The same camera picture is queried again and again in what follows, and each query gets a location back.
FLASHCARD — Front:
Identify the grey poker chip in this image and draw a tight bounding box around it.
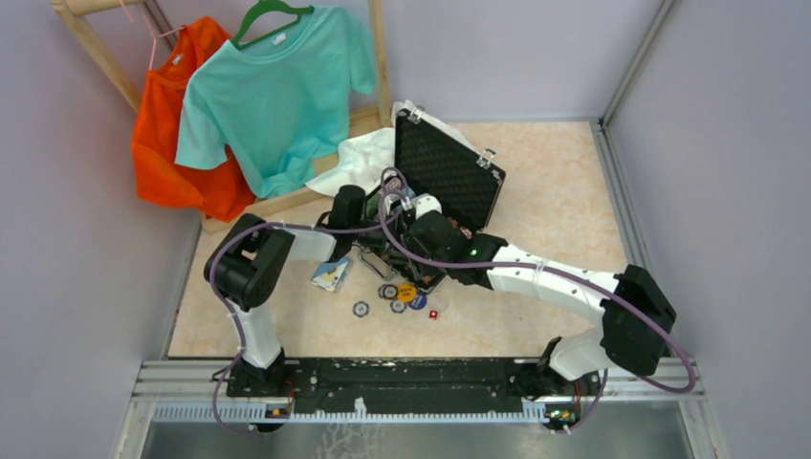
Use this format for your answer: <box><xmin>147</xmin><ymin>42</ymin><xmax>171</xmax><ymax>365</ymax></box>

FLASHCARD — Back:
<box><xmin>378</xmin><ymin>284</ymin><xmax>398</xmax><ymax>300</ymax></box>
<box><xmin>352</xmin><ymin>301</ymin><xmax>370</xmax><ymax>317</ymax></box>
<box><xmin>389</xmin><ymin>298</ymin><xmax>409</xmax><ymax>314</ymax></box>

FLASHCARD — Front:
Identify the black poker set case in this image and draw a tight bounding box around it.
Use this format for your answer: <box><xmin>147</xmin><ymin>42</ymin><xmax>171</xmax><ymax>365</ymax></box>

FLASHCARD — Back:
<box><xmin>388</xmin><ymin>108</ymin><xmax>507</xmax><ymax>293</ymax></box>

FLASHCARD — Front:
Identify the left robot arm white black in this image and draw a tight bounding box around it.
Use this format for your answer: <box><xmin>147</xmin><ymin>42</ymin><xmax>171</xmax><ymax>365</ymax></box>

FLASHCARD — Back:
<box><xmin>204</xmin><ymin>186</ymin><xmax>399</xmax><ymax>396</ymax></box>

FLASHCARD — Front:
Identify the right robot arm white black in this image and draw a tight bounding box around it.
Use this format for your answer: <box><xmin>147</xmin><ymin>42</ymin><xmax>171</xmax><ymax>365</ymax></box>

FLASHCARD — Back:
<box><xmin>404</xmin><ymin>210</ymin><xmax>677</xmax><ymax>394</ymax></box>

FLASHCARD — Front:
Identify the yellow big blind button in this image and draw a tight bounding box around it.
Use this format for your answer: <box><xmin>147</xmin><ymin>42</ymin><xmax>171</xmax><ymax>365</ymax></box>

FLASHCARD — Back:
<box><xmin>397</xmin><ymin>282</ymin><xmax>419</xmax><ymax>303</ymax></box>

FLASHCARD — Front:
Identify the blue playing card box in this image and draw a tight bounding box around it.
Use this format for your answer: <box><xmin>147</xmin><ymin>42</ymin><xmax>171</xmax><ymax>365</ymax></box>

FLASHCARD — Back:
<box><xmin>311</xmin><ymin>256</ymin><xmax>351</xmax><ymax>293</ymax></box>

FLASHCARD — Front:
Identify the blue small blind button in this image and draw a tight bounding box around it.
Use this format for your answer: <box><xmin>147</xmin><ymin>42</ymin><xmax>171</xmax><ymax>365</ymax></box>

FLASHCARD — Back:
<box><xmin>408</xmin><ymin>292</ymin><xmax>427</xmax><ymax>311</ymax></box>

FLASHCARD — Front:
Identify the white cloth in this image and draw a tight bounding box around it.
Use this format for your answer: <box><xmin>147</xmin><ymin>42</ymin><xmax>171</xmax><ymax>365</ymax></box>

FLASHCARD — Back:
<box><xmin>305</xmin><ymin>127</ymin><xmax>395</xmax><ymax>197</ymax></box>

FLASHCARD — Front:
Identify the orange t-shirt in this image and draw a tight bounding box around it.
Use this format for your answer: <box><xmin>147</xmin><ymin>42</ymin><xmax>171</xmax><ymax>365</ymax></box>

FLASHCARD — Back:
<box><xmin>131</xmin><ymin>15</ymin><xmax>257</xmax><ymax>224</ymax></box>

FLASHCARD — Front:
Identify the teal t-shirt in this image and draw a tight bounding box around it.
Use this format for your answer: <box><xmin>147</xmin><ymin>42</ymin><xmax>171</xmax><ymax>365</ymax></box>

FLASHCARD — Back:
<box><xmin>175</xmin><ymin>6</ymin><xmax>376</xmax><ymax>198</ymax></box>

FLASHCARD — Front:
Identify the green clothes hanger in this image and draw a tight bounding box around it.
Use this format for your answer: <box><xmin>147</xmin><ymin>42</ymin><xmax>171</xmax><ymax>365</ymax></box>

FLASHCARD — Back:
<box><xmin>231</xmin><ymin>0</ymin><xmax>315</xmax><ymax>50</ymax></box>

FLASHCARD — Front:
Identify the pink clothes hanger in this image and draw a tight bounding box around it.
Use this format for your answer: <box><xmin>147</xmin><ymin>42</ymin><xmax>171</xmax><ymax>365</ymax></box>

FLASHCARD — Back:
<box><xmin>119</xmin><ymin>0</ymin><xmax>185</xmax><ymax>70</ymax></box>

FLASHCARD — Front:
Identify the wooden clothes rack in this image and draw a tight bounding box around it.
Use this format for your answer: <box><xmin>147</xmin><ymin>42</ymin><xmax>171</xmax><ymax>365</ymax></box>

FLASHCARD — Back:
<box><xmin>49</xmin><ymin>0</ymin><xmax>391</xmax><ymax>233</ymax></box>

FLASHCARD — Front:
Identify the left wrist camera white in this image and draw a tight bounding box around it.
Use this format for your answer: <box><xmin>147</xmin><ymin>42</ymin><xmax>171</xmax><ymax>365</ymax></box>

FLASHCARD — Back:
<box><xmin>362</xmin><ymin>190</ymin><xmax>400</xmax><ymax>221</ymax></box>

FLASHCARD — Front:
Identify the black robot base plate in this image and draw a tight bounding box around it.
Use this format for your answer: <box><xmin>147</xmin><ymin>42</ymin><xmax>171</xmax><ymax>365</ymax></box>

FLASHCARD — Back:
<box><xmin>226</xmin><ymin>358</ymin><xmax>600</xmax><ymax>415</ymax></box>

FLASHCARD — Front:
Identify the aluminium frame rail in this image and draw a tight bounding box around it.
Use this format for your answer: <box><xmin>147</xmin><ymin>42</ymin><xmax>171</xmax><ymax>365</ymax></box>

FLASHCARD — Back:
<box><xmin>133</xmin><ymin>358</ymin><xmax>705</xmax><ymax>426</ymax></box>

